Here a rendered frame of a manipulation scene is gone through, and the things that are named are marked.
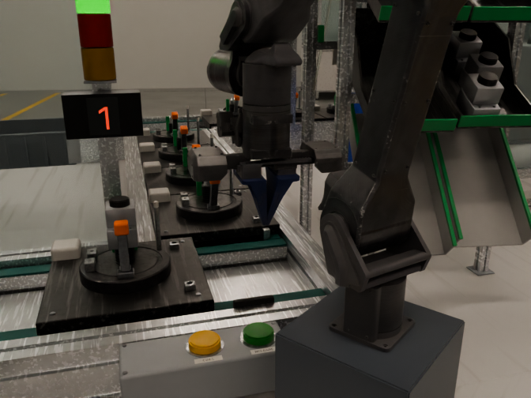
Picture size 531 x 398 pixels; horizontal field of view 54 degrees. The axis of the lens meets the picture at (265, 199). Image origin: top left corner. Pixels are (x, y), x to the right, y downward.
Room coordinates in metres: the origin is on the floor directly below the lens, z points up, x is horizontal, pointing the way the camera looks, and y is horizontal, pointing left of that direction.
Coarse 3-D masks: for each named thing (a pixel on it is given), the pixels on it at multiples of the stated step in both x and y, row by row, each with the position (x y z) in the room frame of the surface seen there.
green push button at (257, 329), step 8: (248, 328) 0.58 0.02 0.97; (256, 328) 0.58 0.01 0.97; (264, 328) 0.58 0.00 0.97; (272, 328) 0.58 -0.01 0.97; (248, 336) 0.56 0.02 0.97; (256, 336) 0.56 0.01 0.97; (264, 336) 0.56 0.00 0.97; (272, 336) 0.57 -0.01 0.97; (256, 344) 0.56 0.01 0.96; (264, 344) 0.56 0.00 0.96
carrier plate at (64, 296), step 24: (168, 240) 0.87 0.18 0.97; (192, 240) 0.87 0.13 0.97; (72, 264) 0.77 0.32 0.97; (192, 264) 0.77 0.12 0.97; (48, 288) 0.69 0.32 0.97; (72, 288) 0.69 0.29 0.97; (168, 288) 0.69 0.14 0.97; (48, 312) 0.62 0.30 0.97; (72, 312) 0.62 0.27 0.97; (96, 312) 0.62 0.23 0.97; (120, 312) 0.62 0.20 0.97; (144, 312) 0.63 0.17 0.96; (168, 312) 0.64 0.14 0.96; (192, 312) 0.65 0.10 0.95
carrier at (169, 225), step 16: (160, 192) 1.09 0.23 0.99; (208, 192) 1.02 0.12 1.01; (224, 192) 1.09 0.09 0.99; (160, 208) 1.04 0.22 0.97; (176, 208) 1.01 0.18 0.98; (192, 208) 0.98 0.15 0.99; (208, 208) 0.97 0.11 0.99; (224, 208) 0.98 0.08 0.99; (240, 208) 1.01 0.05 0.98; (256, 208) 1.04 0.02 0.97; (160, 224) 0.95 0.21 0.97; (176, 224) 0.95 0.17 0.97; (192, 224) 0.95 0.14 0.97; (208, 224) 0.95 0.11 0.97; (224, 224) 0.95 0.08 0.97; (240, 224) 0.95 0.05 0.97; (256, 224) 0.95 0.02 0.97; (272, 224) 0.95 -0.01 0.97; (208, 240) 0.91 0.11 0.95
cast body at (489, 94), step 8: (488, 72) 0.83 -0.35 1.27; (472, 80) 0.83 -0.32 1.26; (480, 80) 0.82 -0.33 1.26; (488, 80) 0.81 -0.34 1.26; (496, 80) 0.81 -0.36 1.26; (464, 88) 0.85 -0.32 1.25; (472, 88) 0.82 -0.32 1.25; (480, 88) 0.81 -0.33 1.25; (488, 88) 0.81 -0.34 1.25; (496, 88) 0.81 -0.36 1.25; (464, 96) 0.85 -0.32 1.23; (472, 96) 0.82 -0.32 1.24; (480, 96) 0.81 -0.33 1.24; (488, 96) 0.81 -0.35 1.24; (496, 96) 0.82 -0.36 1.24; (464, 104) 0.84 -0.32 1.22; (472, 104) 0.82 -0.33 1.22; (480, 104) 0.82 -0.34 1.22; (488, 104) 0.82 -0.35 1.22; (496, 104) 0.82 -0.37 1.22; (464, 112) 0.84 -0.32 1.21; (472, 112) 0.82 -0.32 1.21; (480, 112) 0.81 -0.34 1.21; (488, 112) 0.81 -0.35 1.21; (496, 112) 0.81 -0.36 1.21
